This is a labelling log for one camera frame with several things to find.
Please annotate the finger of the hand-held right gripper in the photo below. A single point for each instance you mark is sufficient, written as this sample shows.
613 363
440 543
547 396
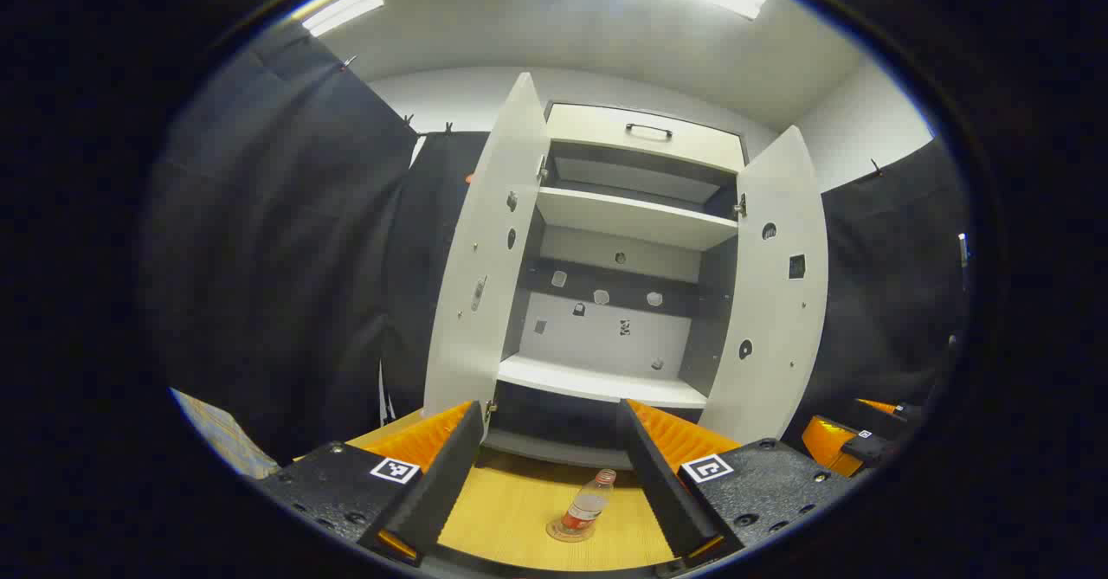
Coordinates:
876 407
827 445

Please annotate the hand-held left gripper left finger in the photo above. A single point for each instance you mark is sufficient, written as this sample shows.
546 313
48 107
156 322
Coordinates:
441 484

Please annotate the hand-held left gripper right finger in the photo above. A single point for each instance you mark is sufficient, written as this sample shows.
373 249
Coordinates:
662 484

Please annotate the clear plastic water bottle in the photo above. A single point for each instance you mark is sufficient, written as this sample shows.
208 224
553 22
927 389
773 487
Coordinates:
586 510

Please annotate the grey cabinet door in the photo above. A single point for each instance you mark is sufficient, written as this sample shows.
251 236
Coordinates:
485 285
770 328

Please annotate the grey cabinet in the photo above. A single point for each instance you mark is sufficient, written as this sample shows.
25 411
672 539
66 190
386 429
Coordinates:
606 215

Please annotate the black backdrop cloth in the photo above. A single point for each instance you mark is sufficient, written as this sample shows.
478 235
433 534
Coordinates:
286 241

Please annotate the grey cabinet drawer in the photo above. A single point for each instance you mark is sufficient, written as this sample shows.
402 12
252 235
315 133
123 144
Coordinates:
606 139

